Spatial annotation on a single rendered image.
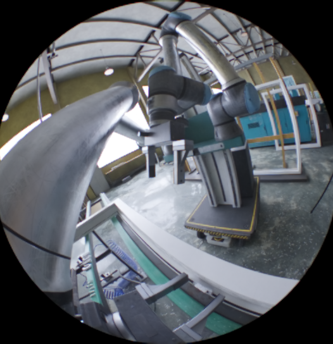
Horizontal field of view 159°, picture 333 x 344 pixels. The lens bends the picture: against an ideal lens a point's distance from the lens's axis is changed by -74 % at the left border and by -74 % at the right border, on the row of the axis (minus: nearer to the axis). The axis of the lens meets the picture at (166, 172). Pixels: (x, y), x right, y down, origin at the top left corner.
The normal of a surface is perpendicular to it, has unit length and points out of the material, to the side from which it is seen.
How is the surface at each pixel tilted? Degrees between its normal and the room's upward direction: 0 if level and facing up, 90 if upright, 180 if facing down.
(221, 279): 0
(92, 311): 20
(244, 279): 0
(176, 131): 97
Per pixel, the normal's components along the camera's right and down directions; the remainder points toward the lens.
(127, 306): -0.14, -0.99
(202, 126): -0.62, 0.47
